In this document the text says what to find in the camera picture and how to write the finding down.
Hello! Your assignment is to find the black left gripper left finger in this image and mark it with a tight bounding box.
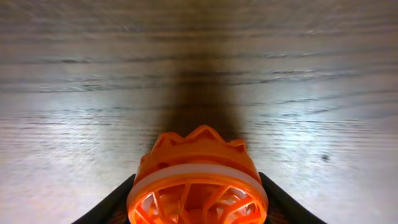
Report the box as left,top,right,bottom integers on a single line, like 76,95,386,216
72,174,136,224

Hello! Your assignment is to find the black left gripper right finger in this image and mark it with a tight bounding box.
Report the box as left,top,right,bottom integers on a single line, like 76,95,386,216
259,172,326,224

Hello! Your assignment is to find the orange round lattice toy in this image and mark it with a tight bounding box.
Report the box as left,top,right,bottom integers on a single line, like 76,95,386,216
126,125,269,224

